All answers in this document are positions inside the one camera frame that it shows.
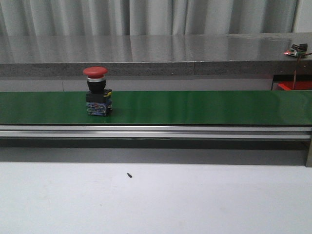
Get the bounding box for green conveyor belt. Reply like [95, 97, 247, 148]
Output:
[0, 91, 312, 125]

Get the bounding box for grey curtain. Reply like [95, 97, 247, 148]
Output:
[0, 0, 298, 36]

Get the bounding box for aluminium conveyor side rail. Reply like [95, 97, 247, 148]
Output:
[0, 125, 312, 140]

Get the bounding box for thin sensor cable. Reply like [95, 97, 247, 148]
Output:
[291, 52, 312, 91]

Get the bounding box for grey stone back bench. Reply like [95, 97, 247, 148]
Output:
[0, 33, 312, 77]

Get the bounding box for red plastic bin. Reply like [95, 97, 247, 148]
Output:
[277, 81, 312, 91]

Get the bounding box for small green circuit board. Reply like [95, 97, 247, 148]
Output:
[284, 43, 308, 58]

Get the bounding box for red mushroom push button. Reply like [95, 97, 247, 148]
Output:
[83, 66, 113, 117]

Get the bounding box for grey conveyor support leg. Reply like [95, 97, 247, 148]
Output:
[305, 137, 312, 168]

